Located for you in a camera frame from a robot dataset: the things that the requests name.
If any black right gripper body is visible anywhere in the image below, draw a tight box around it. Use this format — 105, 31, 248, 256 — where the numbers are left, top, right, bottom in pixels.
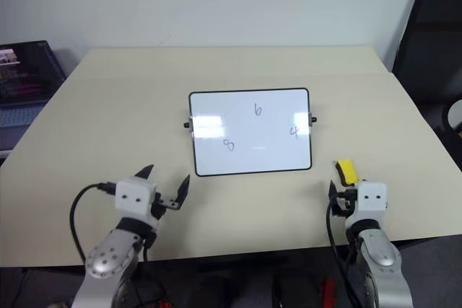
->
331, 185, 360, 218

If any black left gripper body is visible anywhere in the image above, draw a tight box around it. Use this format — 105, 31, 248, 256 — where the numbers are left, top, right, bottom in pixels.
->
150, 192, 182, 221

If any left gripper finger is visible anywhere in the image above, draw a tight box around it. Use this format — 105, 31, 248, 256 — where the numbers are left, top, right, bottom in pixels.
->
174, 174, 191, 203
134, 164, 155, 182

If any yellow and black eraser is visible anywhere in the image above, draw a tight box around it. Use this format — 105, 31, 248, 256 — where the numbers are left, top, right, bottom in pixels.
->
335, 158, 359, 187

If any open laptop with lit screen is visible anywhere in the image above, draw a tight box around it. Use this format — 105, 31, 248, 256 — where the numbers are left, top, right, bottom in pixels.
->
0, 40, 69, 158

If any black office chair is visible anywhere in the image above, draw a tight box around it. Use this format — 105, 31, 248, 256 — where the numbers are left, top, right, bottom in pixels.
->
391, 0, 462, 143

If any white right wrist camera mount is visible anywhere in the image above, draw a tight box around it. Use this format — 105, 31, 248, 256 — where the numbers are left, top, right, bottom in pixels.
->
354, 180, 389, 221

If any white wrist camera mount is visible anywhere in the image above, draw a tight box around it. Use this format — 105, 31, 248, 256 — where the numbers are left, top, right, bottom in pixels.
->
354, 180, 389, 221
114, 178, 157, 221

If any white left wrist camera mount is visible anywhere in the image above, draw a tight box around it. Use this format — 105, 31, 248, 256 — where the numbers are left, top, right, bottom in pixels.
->
114, 178, 157, 221

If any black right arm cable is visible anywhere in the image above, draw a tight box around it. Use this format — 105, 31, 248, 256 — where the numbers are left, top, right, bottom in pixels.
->
326, 198, 353, 298

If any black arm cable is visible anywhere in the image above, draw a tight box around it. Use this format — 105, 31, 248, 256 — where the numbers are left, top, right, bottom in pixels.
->
326, 198, 353, 298
69, 182, 117, 265

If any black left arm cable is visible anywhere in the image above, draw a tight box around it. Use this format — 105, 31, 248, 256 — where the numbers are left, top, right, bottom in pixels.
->
69, 182, 117, 265

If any white tabletop whiteboard black frame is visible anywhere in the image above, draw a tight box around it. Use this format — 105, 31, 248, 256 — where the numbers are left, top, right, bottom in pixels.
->
183, 87, 318, 178

